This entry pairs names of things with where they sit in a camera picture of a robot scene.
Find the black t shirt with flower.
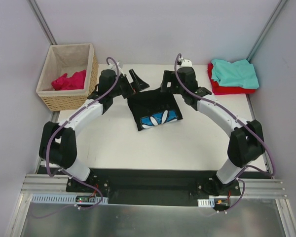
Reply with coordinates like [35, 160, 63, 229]
[127, 89, 183, 131]

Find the red t shirt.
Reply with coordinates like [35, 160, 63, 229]
[207, 63, 256, 95]

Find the teal t shirt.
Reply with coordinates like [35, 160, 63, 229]
[211, 59, 259, 89]

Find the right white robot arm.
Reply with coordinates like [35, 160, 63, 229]
[160, 67, 265, 196]

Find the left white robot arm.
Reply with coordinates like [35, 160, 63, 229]
[38, 69, 149, 192]

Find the magenta t shirt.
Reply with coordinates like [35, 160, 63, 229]
[51, 70, 86, 91]

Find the wicker basket with liner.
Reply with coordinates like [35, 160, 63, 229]
[36, 43, 99, 112]

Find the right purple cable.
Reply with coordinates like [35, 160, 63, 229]
[174, 53, 276, 215]

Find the purple cable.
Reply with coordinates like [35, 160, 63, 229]
[174, 53, 276, 215]
[31, 57, 120, 219]

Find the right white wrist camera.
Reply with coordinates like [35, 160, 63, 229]
[177, 58, 193, 68]

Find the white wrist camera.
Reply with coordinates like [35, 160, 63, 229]
[177, 58, 193, 68]
[108, 61, 124, 75]

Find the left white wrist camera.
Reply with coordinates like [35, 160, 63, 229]
[108, 61, 124, 75]

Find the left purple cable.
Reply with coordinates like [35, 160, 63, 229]
[31, 57, 120, 219]

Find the left corner aluminium post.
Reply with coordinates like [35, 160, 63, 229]
[27, 0, 57, 45]

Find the corner aluminium post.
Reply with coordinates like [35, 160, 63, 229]
[247, 0, 289, 62]
[27, 0, 57, 45]

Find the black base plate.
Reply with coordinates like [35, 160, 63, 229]
[65, 168, 244, 207]

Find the right corner aluminium post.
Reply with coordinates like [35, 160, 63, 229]
[247, 0, 289, 62]

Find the right grey cable duct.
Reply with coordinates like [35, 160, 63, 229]
[197, 197, 230, 208]

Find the grey cable duct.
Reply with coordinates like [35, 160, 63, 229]
[197, 197, 230, 208]
[32, 194, 109, 205]

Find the aluminium rail frame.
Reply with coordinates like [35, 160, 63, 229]
[21, 174, 288, 199]

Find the left grey cable duct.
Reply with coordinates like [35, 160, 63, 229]
[32, 194, 109, 205]

